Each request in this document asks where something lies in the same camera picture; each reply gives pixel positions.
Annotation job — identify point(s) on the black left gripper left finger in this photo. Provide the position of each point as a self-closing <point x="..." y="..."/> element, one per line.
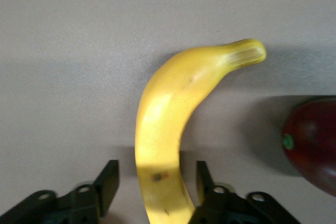
<point x="78" y="205"/>

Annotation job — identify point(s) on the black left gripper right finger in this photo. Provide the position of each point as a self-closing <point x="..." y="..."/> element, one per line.
<point x="228" y="208"/>

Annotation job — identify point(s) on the yellow banana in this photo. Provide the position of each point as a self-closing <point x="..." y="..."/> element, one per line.
<point x="168" y="119"/>

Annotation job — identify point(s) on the red yellow mango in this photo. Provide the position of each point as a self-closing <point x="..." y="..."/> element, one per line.
<point x="315" y="142"/>

